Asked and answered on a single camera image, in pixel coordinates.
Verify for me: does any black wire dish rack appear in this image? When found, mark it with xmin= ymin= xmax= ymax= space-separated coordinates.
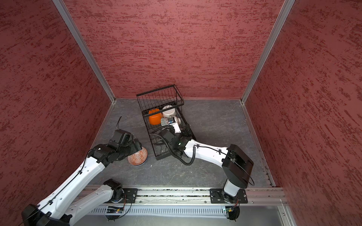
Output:
xmin=136 ymin=84 xmax=196 ymax=160

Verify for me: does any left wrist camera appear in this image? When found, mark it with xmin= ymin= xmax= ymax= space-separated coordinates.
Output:
xmin=107 ymin=130 xmax=133 ymax=150

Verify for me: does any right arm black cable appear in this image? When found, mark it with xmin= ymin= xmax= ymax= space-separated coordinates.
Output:
xmin=149 ymin=125 xmax=197 ymax=166

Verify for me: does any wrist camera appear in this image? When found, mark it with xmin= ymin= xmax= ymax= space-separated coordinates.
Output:
xmin=107 ymin=130 xmax=133 ymax=150
xmin=168 ymin=116 xmax=181 ymax=133

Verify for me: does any green white patterned bowl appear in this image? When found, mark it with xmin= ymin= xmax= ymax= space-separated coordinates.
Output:
xmin=160 ymin=117 xmax=169 ymax=126

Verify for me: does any controller board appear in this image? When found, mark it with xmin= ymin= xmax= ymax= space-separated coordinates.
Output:
xmin=225 ymin=206 xmax=240 ymax=221
xmin=105 ymin=206 xmax=124 ymax=221

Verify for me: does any left controller board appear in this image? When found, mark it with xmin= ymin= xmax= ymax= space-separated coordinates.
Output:
xmin=105 ymin=206 xmax=124 ymax=221

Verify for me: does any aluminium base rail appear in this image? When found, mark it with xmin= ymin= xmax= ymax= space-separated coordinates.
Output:
xmin=75 ymin=186 xmax=296 ymax=226

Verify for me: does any orange patterned bowl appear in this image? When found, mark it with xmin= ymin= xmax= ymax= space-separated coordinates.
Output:
xmin=127 ymin=147 xmax=148 ymax=166

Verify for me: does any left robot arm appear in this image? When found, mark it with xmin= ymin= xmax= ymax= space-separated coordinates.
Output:
xmin=21 ymin=139 xmax=142 ymax=226

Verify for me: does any right controller board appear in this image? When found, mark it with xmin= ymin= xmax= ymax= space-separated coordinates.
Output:
xmin=225 ymin=206 xmax=240 ymax=221

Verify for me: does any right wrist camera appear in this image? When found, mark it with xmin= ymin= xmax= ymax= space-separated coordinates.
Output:
xmin=168 ymin=116 xmax=181 ymax=133

